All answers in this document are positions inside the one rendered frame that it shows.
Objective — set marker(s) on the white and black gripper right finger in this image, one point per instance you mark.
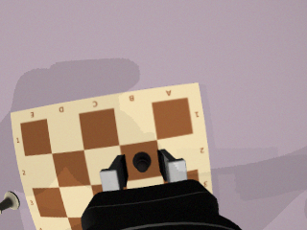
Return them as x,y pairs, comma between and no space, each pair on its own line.
172,170

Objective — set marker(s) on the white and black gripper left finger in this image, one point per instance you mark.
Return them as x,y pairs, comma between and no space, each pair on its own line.
116,176

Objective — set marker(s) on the brown and cream chessboard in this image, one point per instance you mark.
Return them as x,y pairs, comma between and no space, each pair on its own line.
61,148

